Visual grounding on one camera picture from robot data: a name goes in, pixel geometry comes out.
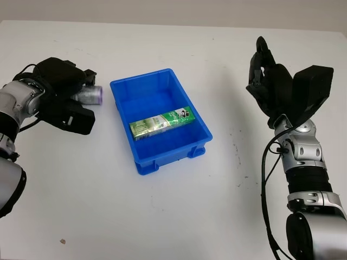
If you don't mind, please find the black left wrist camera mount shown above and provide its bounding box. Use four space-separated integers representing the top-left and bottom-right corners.
40 100 96 136

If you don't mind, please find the silver purple can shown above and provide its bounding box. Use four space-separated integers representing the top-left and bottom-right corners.
73 83 104 106

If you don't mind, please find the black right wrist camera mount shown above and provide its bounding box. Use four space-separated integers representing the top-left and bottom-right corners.
291 64 335 128

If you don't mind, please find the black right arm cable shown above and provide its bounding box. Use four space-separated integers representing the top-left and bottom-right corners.
260 134 288 260

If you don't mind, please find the blue plastic tray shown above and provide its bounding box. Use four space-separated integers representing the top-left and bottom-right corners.
110 68 213 176

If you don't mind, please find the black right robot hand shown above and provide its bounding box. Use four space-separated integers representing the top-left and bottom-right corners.
246 36 295 129

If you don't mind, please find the green toothpaste box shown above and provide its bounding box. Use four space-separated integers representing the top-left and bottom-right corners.
128 106 196 142

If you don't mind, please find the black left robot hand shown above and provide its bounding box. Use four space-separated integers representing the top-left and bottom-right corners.
32 56 98 109

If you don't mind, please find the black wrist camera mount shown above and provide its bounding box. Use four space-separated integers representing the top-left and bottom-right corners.
40 100 96 136
291 64 335 128

